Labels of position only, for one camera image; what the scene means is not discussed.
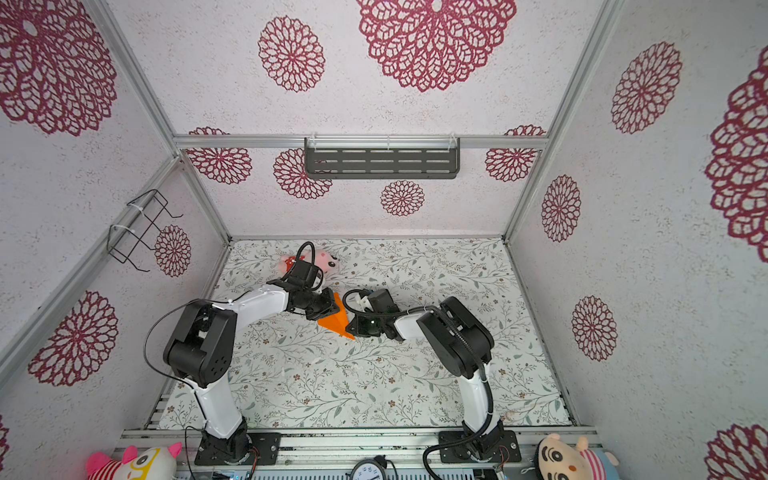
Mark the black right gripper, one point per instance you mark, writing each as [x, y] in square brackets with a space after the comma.
[358, 320]

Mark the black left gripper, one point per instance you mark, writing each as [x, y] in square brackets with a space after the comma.
[328, 308]

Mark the orange square paper sheet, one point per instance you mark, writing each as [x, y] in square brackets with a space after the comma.
[338, 321]

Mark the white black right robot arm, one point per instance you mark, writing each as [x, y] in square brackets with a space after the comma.
[459, 340]

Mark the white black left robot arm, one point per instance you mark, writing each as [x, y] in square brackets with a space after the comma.
[201, 348]

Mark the pink pig plush toy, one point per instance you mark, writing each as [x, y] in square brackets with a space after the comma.
[324, 260]

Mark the round gauge clock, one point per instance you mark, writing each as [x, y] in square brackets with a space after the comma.
[370, 469]

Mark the pink white plush toy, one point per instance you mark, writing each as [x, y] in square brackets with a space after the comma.
[153, 464]

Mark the boy face plush toy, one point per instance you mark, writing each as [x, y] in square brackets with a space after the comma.
[556, 460]

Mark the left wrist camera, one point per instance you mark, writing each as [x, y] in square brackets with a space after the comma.
[305, 275]

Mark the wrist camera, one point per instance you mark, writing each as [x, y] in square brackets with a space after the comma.
[305, 275]
[379, 301]

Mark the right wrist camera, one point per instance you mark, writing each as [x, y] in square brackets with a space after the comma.
[379, 301]

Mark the grey wall shelf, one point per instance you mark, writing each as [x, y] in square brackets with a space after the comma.
[382, 160]

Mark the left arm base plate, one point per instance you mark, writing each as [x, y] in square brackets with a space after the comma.
[241, 449]

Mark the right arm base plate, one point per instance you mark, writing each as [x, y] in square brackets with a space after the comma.
[500, 446]

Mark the black wire wall rack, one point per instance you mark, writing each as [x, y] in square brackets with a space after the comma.
[123, 239]

